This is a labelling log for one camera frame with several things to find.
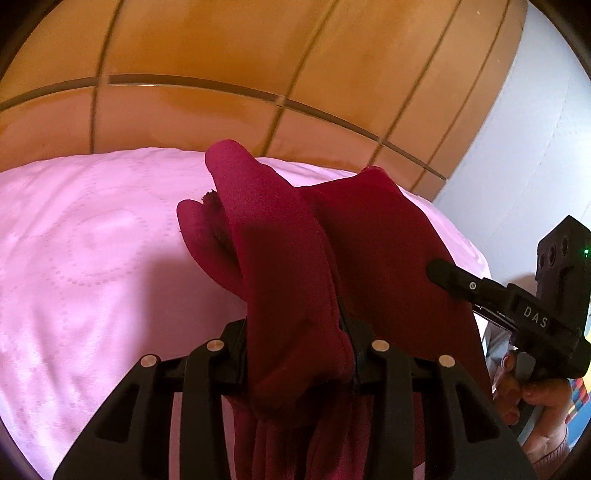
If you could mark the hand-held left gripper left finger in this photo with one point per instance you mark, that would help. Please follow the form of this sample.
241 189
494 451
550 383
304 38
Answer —
233 355

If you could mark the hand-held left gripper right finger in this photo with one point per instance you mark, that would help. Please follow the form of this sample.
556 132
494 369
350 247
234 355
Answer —
369 364

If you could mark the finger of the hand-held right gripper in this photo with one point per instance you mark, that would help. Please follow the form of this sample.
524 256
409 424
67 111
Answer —
455 277

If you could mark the dark red garment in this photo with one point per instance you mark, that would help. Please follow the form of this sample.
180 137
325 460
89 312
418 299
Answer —
277 258

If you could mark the person's right forearm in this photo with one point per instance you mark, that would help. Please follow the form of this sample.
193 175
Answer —
547 445

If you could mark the person's right hand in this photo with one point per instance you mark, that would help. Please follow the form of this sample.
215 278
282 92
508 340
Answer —
551 399

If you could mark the colourful patterned cloth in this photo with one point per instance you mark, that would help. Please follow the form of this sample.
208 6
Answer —
579 401

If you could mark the pink bed sheet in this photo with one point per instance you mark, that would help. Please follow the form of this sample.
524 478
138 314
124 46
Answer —
92 258

